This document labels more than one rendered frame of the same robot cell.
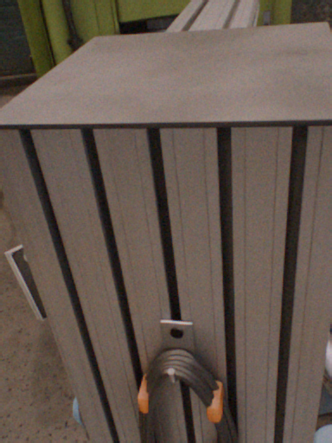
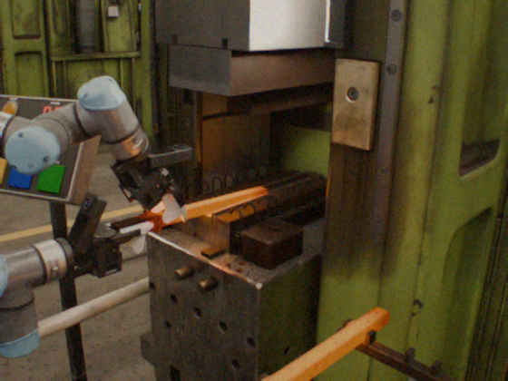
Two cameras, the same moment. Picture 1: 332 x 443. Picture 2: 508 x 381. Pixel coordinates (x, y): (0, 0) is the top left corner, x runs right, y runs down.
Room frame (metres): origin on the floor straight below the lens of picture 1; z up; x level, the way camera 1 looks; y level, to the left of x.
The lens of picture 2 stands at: (0.95, -1.10, 1.45)
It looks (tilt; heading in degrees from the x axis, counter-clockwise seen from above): 18 degrees down; 51
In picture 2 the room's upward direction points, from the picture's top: 1 degrees clockwise
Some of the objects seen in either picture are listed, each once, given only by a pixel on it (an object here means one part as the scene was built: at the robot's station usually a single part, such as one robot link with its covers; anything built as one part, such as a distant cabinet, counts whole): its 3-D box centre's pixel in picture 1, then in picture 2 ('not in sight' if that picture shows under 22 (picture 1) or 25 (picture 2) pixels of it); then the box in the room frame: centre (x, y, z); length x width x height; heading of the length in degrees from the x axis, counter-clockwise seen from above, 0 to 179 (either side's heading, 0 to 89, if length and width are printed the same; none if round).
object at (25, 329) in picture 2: not in sight; (9, 321); (1.11, -0.18, 0.90); 0.11 x 0.08 x 0.11; 117
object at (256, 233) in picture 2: not in sight; (273, 242); (1.67, -0.26, 0.95); 0.12 x 0.08 x 0.06; 9
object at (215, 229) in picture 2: not in sight; (258, 201); (1.79, -0.06, 0.96); 0.42 x 0.20 x 0.09; 9
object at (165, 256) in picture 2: not in sight; (274, 297); (1.81, -0.12, 0.69); 0.56 x 0.38 x 0.45; 9
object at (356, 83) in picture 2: not in sight; (354, 103); (1.76, -0.39, 1.27); 0.09 x 0.02 x 0.17; 99
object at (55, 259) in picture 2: not in sight; (50, 261); (1.20, -0.19, 1.00); 0.08 x 0.05 x 0.08; 100
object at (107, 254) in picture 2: not in sight; (87, 252); (1.28, -0.17, 0.99); 0.12 x 0.08 x 0.09; 9
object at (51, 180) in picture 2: not in sight; (52, 178); (1.36, 0.29, 1.01); 0.07 x 0.05 x 0.07; 124
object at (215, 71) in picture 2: not in sight; (263, 63); (1.79, -0.06, 1.32); 0.42 x 0.20 x 0.10; 9
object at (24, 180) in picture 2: not in sight; (23, 174); (1.30, 0.37, 1.01); 0.07 x 0.05 x 0.07; 124
